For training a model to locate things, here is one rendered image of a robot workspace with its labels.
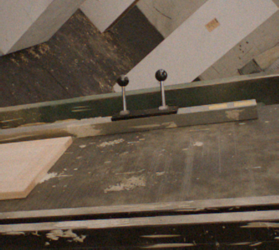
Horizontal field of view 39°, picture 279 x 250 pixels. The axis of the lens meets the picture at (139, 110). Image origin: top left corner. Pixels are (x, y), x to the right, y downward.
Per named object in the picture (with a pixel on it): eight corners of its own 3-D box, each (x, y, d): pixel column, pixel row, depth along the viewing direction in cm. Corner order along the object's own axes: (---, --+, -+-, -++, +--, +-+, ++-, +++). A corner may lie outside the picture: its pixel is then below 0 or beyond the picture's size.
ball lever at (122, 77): (121, 119, 120) (118, 77, 123) (132, 118, 119) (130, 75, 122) (117, 117, 116) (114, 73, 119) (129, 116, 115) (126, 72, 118)
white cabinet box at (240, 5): (124, 76, 545) (242, -31, 471) (151, 108, 550) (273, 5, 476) (111, 87, 489) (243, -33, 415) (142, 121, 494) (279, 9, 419)
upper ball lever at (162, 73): (159, 115, 117) (156, 72, 120) (171, 113, 116) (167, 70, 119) (156, 112, 113) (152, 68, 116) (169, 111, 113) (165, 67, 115)
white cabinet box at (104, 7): (86, 2, 630) (116, -31, 604) (110, 29, 634) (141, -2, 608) (75, 4, 588) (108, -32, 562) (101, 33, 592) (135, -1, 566)
